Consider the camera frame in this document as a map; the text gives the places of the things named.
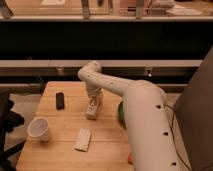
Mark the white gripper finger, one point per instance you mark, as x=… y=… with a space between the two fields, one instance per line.
x=90 y=102
x=100 y=99

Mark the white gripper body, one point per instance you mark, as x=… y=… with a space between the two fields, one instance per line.
x=93 y=91

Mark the white bottle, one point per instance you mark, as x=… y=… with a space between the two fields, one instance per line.
x=92 y=110

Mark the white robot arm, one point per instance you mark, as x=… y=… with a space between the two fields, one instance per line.
x=149 y=134

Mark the green bowl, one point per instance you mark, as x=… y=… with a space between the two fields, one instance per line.
x=121 y=116

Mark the black rectangular block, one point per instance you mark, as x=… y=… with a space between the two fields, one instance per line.
x=60 y=101

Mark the white sponge block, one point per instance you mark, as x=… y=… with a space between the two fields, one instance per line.
x=83 y=140

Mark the white plastic cup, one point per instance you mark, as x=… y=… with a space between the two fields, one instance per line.
x=39 y=128

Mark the orange carrot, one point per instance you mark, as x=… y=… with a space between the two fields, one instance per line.
x=130 y=159

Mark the black office chair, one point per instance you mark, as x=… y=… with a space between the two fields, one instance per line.
x=8 y=121

